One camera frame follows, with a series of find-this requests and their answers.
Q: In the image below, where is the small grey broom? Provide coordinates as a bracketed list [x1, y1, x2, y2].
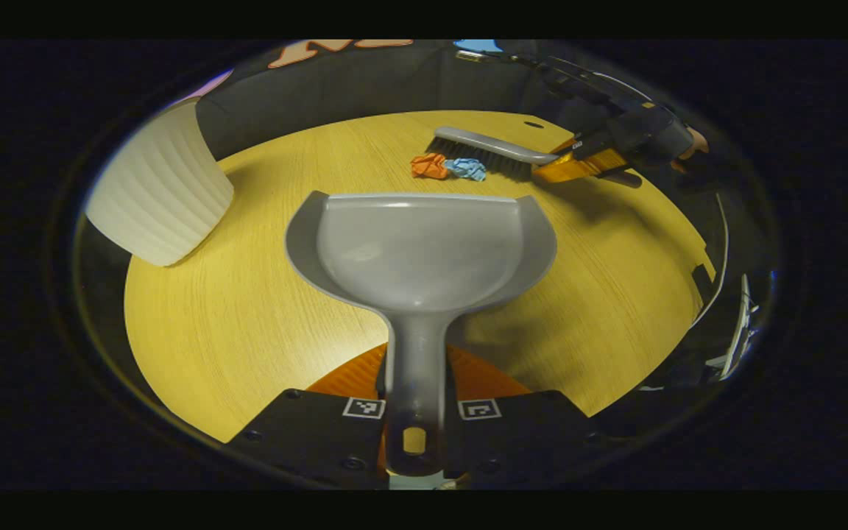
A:
[426, 125, 579, 182]

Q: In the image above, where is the white ribbed garbage bin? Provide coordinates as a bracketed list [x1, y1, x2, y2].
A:
[85, 99, 236, 267]

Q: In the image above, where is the grey plastic dustpan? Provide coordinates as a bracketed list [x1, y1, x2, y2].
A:
[284, 191, 558, 478]

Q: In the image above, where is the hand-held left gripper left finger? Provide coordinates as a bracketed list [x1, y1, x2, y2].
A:
[227, 342, 389, 488]

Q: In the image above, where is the blue paper trash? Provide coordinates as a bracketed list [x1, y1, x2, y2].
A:
[444, 158, 488, 183]

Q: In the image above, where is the black cable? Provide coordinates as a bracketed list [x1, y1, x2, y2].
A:
[456, 49, 654, 108]

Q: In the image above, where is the orange paper trash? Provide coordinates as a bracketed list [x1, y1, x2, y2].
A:
[410, 153, 451, 180]

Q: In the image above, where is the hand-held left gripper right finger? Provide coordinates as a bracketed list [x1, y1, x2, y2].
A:
[442, 344, 618, 488]

